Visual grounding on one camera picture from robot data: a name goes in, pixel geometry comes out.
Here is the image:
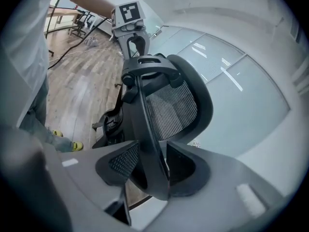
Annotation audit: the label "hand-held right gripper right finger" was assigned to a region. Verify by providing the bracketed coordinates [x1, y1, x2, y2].
[166, 142, 289, 232]

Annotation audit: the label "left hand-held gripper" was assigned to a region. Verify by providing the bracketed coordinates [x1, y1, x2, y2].
[110, 0, 152, 59]

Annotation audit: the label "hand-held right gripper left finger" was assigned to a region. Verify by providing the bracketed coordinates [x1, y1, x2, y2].
[44, 141, 140, 226]

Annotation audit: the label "black mesh office chair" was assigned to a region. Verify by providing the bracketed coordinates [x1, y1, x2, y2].
[91, 53, 214, 202]

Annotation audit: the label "black chair with jacket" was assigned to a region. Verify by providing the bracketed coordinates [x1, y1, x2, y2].
[69, 12, 97, 37]

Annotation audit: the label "person's blue jeans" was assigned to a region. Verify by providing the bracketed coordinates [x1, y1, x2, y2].
[18, 80, 75, 153]

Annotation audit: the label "wooden table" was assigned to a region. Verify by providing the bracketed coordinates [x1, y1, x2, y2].
[45, 5, 84, 31]

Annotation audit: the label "thick black cable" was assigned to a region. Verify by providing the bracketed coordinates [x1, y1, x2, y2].
[47, 15, 109, 70]

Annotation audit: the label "long white cable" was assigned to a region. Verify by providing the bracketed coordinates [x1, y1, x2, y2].
[54, 49, 97, 61]

